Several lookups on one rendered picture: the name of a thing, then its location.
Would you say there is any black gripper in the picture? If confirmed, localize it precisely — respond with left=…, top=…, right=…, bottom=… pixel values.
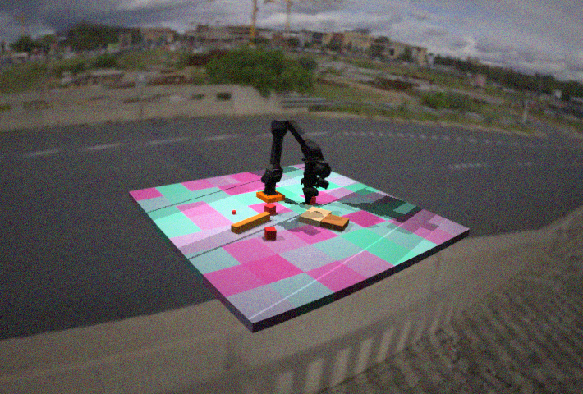
left=301, top=172, right=319, bottom=204

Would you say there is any orange long bar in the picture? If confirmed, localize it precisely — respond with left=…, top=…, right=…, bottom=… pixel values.
left=231, top=212, right=270, bottom=234

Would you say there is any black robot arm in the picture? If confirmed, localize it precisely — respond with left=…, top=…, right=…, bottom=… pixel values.
left=260, top=119, right=332, bottom=196

